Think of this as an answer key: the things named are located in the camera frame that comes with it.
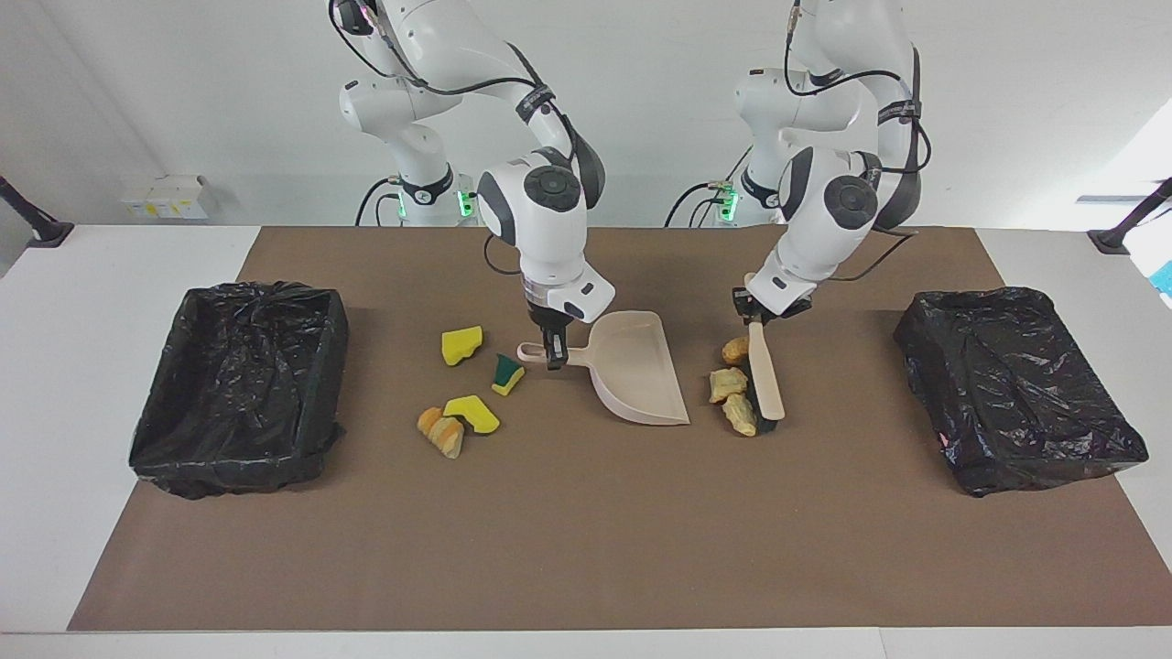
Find beige brush black bristles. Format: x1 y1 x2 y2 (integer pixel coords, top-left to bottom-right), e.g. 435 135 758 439
743 272 787 431

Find pale bread piece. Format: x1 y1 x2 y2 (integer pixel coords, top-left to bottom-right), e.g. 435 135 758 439
709 367 750 405
722 394 759 438

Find beige plastic dustpan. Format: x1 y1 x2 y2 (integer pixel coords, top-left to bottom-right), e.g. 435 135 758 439
516 310 691 427

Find chunky yellow sponge piece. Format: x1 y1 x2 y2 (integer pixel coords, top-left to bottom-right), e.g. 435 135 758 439
441 326 484 367

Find long yellow sponge piece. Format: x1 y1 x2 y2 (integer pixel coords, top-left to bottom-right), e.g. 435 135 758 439
443 394 502 436

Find bin with black bag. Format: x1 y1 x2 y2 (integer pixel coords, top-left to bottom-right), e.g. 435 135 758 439
893 286 1150 499
128 281 351 501

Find brown table mat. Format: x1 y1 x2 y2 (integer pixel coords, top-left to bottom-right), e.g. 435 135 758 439
67 226 1172 632

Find white cardboard box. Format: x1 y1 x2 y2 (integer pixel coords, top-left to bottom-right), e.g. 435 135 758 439
122 175 212 221

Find black base cable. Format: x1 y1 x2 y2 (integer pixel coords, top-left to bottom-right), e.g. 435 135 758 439
355 177 404 227
664 146 754 228

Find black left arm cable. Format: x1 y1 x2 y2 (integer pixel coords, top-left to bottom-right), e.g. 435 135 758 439
783 0 930 281

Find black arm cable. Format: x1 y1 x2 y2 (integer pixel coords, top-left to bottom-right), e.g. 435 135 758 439
328 0 605 275
783 0 930 281

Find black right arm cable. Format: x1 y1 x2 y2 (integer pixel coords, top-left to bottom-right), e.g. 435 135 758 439
328 0 605 275

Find black camera stand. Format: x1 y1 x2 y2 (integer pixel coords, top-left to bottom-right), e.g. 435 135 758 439
1088 177 1172 256
0 176 74 249

